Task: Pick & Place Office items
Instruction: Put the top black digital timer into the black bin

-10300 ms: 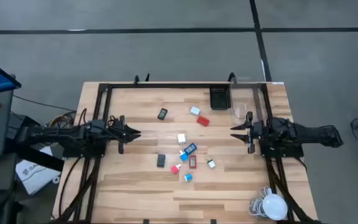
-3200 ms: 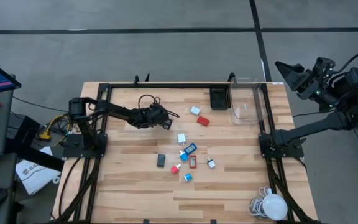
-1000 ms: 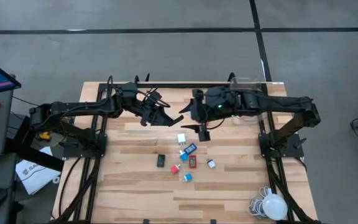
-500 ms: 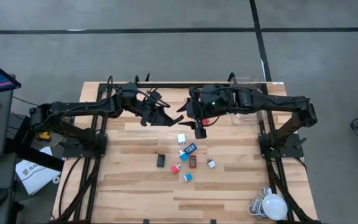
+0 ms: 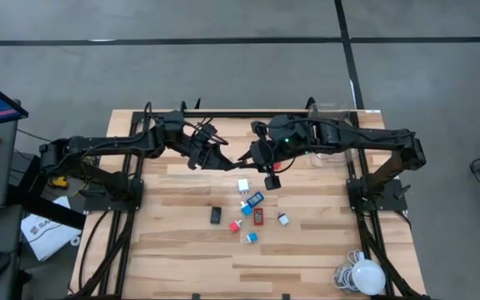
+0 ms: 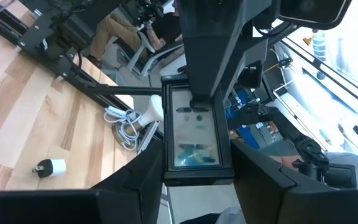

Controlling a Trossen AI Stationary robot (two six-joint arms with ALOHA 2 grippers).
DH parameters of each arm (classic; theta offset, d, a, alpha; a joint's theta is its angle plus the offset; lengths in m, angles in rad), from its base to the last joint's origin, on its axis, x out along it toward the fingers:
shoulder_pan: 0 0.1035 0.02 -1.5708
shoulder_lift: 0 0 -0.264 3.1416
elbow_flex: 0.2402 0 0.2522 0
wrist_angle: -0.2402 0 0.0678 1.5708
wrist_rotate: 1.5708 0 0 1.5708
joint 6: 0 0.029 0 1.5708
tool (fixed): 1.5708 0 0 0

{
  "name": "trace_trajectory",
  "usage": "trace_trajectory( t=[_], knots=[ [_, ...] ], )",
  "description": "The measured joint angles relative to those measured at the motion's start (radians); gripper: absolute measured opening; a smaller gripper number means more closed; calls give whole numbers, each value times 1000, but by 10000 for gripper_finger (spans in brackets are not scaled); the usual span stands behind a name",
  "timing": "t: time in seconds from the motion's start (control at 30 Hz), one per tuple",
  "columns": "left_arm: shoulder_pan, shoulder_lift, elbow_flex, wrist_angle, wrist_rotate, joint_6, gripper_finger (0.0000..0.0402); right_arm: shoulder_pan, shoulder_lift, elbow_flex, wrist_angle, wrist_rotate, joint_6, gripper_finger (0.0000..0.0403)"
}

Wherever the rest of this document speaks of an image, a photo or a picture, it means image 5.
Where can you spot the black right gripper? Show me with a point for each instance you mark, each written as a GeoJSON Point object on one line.
{"type": "Point", "coordinates": [261, 152]}

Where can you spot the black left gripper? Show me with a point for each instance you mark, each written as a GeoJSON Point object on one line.
{"type": "Point", "coordinates": [206, 146]}

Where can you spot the small red stapler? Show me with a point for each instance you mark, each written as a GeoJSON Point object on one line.
{"type": "Point", "coordinates": [258, 216]}
{"type": "Point", "coordinates": [276, 166]}

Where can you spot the small blue stapler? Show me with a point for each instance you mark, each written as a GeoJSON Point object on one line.
{"type": "Point", "coordinates": [255, 199]}

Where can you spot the blue and white charger cube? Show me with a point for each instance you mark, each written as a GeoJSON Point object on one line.
{"type": "Point", "coordinates": [246, 209]}
{"type": "Point", "coordinates": [252, 238]}

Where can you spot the small black stapler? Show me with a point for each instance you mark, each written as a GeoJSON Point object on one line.
{"type": "Point", "coordinates": [216, 215]}

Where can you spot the pink and white charger cube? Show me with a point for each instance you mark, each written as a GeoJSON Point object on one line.
{"type": "Point", "coordinates": [235, 226]}

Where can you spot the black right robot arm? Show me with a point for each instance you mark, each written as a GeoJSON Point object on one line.
{"type": "Point", "coordinates": [369, 137]}

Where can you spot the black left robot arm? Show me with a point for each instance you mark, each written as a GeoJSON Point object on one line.
{"type": "Point", "coordinates": [98, 143]}

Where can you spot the clear plastic bin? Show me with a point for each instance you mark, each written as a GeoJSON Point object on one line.
{"type": "Point", "coordinates": [331, 160]}

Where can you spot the round white lamp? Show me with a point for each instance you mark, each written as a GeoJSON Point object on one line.
{"type": "Point", "coordinates": [368, 277]}

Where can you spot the yellow connector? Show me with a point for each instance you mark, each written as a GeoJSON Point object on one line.
{"type": "Point", "coordinates": [59, 182]}

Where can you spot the black support beam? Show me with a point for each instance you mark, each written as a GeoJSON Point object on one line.
{"type": "Point", "coordinates": [52, 212]}

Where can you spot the white paper bag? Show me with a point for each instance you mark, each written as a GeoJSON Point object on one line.
{"type": "Point", "coordinates": [48, 235]}

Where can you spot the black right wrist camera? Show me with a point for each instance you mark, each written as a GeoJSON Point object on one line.
{"type": "Point", "coordinates": [281, 127]}

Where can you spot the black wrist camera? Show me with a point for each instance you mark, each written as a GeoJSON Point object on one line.
{"type": "Point", "coordinates": [173, 121]}
{"type": "Point", "coordinates": [281, 127]}

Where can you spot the black table frame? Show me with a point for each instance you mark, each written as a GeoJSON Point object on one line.
{"type": "Point", "coordinates": [240, 113]}

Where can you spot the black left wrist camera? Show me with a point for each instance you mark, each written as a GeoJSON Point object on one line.
{"type": "Point", "coordinates": [173, 121]}

